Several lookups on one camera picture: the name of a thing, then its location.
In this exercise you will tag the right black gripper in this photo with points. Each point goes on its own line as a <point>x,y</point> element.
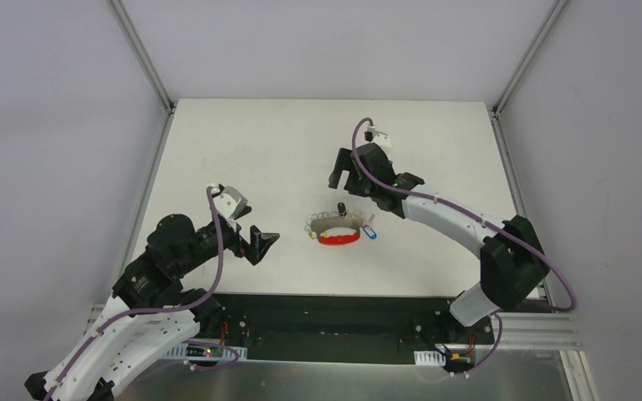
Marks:
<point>351,168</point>

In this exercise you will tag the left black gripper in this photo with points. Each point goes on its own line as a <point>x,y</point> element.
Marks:
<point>246,244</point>

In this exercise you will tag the black head small key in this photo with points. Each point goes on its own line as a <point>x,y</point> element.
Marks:
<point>341,209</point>

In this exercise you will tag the red keyring holder with rings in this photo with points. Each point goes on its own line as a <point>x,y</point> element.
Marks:
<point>330,228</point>

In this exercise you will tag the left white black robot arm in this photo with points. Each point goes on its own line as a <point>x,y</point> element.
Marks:
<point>149,311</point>

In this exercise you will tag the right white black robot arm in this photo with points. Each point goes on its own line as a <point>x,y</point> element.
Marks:
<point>509,252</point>

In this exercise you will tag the blue head key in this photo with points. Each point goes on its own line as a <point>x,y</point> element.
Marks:
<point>368,229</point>

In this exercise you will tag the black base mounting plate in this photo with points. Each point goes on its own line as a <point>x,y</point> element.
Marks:
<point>334,329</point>

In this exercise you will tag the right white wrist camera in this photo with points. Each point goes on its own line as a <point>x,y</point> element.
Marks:
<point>375,136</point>

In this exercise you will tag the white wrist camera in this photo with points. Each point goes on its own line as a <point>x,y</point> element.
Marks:
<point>228,203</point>
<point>375,136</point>

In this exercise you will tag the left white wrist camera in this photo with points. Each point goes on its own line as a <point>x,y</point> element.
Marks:
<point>228,203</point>

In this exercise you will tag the left white cable duct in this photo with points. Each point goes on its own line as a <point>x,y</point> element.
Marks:
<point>210,353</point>

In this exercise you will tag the white cable duct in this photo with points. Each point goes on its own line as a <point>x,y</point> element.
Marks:
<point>210,353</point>
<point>429,358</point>

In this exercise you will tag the right white cable duct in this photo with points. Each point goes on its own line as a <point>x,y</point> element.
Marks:
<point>429,358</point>

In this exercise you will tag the right metal frame post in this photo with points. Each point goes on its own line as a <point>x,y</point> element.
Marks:
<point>530,56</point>

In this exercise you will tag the metal frame post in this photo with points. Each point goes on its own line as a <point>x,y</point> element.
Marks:
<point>530,56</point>
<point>132,37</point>

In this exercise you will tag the left metal frame post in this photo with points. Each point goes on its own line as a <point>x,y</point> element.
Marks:
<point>132,37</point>

